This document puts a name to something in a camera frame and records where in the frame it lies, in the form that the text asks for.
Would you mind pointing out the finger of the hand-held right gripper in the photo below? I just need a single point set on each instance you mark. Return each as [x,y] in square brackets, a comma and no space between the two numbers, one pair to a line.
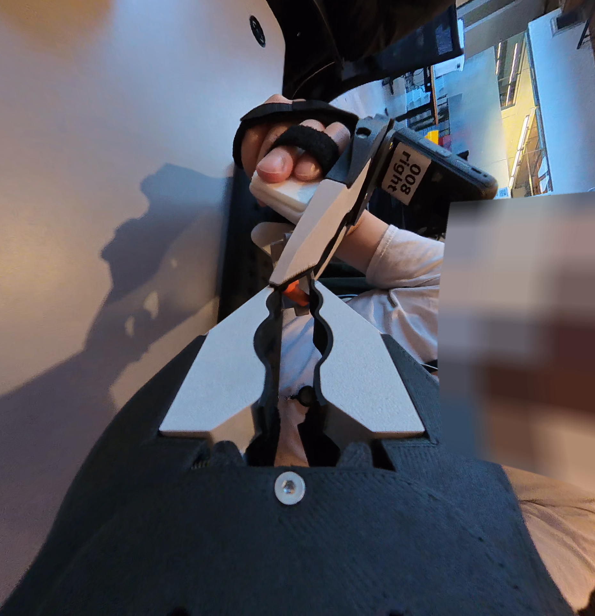
[316,226]
[333,255]

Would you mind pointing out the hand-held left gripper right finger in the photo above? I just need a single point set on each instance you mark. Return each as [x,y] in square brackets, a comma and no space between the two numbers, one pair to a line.
[369,385]

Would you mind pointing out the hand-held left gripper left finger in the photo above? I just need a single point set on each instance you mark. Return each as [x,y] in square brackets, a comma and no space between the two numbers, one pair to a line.
[220,385]

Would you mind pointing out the grey curved building piece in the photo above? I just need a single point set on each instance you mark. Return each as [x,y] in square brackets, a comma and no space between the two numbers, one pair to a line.
[266,236]

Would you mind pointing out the orange connector piece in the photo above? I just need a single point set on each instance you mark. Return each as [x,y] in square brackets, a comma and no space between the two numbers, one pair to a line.
[295,293]

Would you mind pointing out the person's right forearm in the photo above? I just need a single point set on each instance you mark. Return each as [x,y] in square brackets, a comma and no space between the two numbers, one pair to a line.
[362,240]

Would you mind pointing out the black desk grommet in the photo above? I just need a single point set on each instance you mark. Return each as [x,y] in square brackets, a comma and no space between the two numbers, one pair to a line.
[257,31]

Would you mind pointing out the person's right hand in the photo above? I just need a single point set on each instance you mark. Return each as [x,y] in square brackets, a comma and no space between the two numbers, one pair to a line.
[278,161]

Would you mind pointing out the black perforated chair armrest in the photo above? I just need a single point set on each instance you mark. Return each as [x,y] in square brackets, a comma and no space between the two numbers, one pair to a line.
[239,240]

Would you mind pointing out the black chair frame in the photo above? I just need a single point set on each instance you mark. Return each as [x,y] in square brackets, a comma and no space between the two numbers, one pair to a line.
[326,48]

